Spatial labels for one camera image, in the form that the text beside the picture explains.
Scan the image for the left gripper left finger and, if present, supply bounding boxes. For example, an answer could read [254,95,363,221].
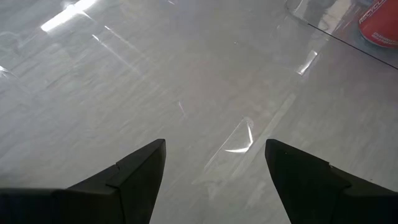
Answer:
[0,138,167,224]

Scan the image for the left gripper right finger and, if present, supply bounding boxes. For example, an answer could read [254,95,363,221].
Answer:
[264,138,398,224]

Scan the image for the red Fanta soda can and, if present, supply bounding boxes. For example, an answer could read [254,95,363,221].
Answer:
[357,0,398,49]

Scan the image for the clear plastic bin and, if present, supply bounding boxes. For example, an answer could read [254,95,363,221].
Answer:
[284,0,398,71]

